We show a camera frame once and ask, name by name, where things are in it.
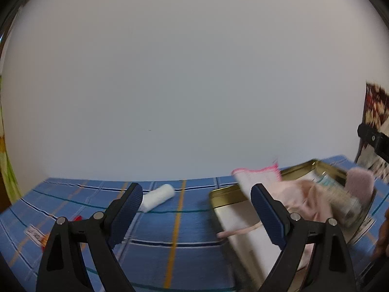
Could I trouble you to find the pink fluffy plush ball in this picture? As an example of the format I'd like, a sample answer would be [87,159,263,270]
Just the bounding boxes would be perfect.
[345,167,374,207]

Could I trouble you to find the cotton swab bag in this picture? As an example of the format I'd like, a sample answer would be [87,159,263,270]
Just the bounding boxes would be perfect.
[315,173,362,228]

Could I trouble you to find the pale pink cloth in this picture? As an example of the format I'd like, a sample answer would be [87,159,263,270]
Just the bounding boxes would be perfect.
[217,180,333,277]

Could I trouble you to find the white gauze roll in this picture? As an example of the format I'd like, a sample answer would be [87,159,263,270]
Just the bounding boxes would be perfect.
[139,184,175,213]

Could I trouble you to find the white pink-edged gauze cloth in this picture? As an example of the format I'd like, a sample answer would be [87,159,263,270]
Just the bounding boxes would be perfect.
[231,163,282,200]

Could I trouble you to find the checkered beige fabric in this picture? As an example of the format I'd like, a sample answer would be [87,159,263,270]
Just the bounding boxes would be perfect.
[355,140,389,184]

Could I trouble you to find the gold metal tin box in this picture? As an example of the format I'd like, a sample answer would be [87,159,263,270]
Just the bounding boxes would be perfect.
[209,156,380,291]

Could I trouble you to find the green yellow hanging cloth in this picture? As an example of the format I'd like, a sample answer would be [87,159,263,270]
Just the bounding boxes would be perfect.
[0,75,24,204]

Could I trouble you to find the blue plaid tablecloth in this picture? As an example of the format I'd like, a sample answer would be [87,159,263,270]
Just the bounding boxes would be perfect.
[0,154,389,292]

